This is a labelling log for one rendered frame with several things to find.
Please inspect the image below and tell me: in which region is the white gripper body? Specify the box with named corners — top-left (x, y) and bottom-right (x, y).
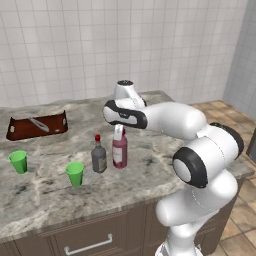
top-left (113, 124), bottom-right (125, 141)

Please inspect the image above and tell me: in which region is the brown counter cabinet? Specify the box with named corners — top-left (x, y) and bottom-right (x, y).
top-left (0, 178), bottom-right (246, 256)

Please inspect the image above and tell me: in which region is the maroon wine bottle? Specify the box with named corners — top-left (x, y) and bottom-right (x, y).
top-left (111, 128), bottom-right (129, 169)

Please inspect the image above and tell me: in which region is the grey bottle with red cap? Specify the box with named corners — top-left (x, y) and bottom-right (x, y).
top-left (90, 134), bottom-right (108, 174)

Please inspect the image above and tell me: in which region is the green plastic cup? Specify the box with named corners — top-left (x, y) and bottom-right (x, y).
top-left (7, 150), bottom-right (28, 175)
top-left (65, 161), bottom-right (85, 187)

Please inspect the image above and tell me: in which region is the silver knife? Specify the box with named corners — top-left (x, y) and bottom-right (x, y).
top-left (29, 117), bottom-right (51, 132)

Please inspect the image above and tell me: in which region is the brown wooden tray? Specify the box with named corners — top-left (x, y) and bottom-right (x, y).
top-left (5, 110), bottom-right (69, 142)

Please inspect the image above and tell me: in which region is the brown drawer front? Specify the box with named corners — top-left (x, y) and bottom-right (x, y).
top-left (52, 213), bottom-right (132, 256)

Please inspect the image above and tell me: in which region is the white drawer handle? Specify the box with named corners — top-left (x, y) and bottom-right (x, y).
top-left (63, 233), bottom-right (114, 256)

